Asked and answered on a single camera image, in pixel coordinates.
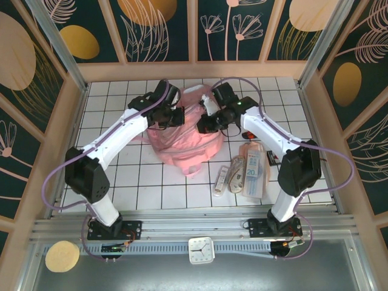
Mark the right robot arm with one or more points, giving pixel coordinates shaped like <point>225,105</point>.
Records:
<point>298,166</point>

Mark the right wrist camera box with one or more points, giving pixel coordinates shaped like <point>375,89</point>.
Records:
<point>209,104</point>

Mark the pink backpack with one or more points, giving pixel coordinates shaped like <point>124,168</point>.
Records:
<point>188,145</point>

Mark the small black card pack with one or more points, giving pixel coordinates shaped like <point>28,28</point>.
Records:
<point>273,158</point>

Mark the right aluminium post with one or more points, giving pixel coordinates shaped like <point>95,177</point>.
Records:
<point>323,45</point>

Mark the clear bag of banknotes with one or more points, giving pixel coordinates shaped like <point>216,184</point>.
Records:
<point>265,182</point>

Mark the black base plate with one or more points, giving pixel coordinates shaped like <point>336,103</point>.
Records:
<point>257,227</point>
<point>133,228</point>

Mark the controller board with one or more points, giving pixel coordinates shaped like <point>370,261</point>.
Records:
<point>112,248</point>
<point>285,247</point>

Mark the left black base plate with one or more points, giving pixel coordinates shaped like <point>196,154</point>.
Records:
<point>133,228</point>

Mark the left controller board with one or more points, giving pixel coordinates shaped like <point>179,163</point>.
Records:
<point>112,248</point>

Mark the white square clock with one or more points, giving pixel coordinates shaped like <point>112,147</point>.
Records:
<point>201,250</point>

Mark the left aluminium post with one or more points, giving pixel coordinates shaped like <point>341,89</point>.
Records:
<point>57,45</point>

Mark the round yellow sponge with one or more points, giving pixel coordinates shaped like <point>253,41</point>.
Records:
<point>62,256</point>

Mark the right controller board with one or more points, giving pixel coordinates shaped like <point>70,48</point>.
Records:
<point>285,247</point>

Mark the aluminium post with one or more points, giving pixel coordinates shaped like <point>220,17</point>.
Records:
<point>57,45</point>
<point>323,45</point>

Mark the blue white pen pack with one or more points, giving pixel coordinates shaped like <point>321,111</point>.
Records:
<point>252,172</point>

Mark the white tube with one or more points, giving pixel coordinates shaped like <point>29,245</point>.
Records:
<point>221,180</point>

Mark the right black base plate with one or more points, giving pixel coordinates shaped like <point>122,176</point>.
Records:
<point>257,227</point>

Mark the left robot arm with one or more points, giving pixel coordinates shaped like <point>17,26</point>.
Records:
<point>88,175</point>

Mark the aluminium rail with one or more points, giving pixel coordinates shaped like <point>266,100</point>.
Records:
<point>194,225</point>

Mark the map print glasses case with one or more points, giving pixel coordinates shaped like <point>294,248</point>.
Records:
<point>237,175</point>

